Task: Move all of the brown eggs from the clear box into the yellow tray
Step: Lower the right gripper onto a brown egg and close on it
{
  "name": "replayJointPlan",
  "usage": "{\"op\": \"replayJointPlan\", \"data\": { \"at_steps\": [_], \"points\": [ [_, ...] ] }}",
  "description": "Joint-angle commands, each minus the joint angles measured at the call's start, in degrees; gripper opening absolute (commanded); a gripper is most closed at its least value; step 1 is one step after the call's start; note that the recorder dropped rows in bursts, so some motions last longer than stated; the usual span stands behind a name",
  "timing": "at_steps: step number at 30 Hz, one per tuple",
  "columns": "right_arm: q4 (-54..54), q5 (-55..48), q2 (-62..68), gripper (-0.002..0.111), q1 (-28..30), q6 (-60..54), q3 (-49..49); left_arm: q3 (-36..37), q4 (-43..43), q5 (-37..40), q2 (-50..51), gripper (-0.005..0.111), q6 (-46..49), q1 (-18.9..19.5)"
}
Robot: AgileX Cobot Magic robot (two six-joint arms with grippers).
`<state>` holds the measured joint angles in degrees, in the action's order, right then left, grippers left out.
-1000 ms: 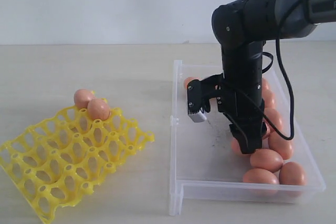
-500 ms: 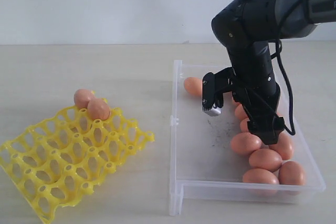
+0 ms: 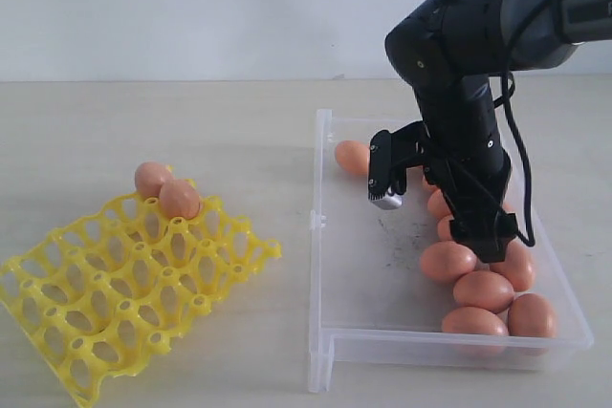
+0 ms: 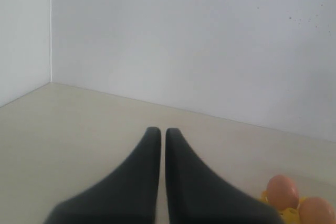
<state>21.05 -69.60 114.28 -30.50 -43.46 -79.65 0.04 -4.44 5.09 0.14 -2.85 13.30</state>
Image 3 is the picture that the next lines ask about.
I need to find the brown egg right back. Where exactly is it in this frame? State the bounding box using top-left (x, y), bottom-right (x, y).
top-left (422, 174), bottom-right (439, 194)

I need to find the brown egg packed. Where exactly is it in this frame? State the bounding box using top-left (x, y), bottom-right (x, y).
top-left (134, 161), bottom-right (174, 200)
top-left (159, 180), bottom-right (200, 219)

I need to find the brown egg left side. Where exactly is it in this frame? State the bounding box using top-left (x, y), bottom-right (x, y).
top-left (335, 140), bottom-right (370, 177)

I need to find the brown egg middle right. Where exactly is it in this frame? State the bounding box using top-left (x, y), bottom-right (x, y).
top-left (489, 240), bottom-right (536, 292)

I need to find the clear plastic bin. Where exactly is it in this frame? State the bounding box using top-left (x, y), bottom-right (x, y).
top-left (309, 109), bottom-right (593, 393)

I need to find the brown egg under gripper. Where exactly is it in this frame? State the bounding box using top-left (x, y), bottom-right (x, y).
top-left (437, 215), bottom-right (453, 241)

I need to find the brown egg middle left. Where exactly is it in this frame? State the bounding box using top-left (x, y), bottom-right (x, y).
top-left (420, 241), bottom-right (477, 283)

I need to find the brown egg second row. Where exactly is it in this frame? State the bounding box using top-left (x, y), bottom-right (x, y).
top-left (453, 270), bottom-right (514, 313)

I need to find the brown egg front right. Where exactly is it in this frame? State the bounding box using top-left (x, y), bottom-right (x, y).
top-left (507, 293), bottom-right (557, 338)

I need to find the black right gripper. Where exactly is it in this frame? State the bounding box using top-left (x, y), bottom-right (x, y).
top-left (389, 120), bottom-right (518, 265)

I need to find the brown egg front left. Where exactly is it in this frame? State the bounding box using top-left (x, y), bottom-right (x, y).
top-left (441, 307), bottom-right (509, 336)

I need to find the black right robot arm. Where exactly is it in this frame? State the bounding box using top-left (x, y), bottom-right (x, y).
top-left (369, 0), bottom-right (611, 263)

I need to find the yellow plastic egg tray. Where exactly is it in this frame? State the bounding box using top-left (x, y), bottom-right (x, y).
top-left (1, 194), bottom-right (281, 407)

